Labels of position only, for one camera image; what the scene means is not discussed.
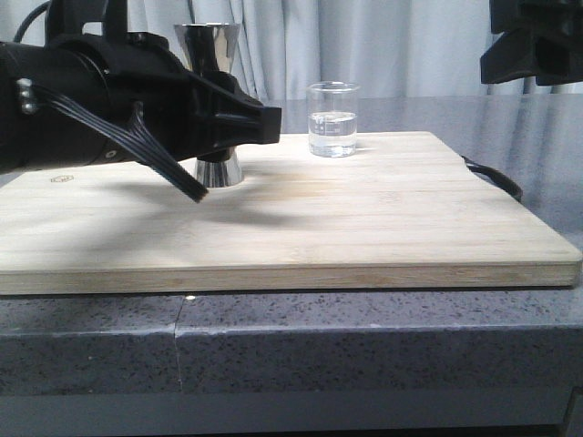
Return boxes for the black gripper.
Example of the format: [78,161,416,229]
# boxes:
[480,1,582,86]
[49,32,281,161]

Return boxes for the steel double jigger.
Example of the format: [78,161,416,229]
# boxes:
[174,23,243,188]

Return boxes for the glass measuring beaker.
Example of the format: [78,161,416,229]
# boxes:
[306,81,360,158]

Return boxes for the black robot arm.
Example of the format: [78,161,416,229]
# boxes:
[1,1,281,173]

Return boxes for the grey curtain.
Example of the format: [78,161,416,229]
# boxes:
[0,0,583,102]

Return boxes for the light wooden cutting board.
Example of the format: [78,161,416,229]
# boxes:
[1,132,582,295]

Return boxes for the black ribbed flat cable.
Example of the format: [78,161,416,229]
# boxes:
[31,86,210,204]

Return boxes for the black board strap handle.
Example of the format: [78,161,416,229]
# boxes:
[461,155,523,203]

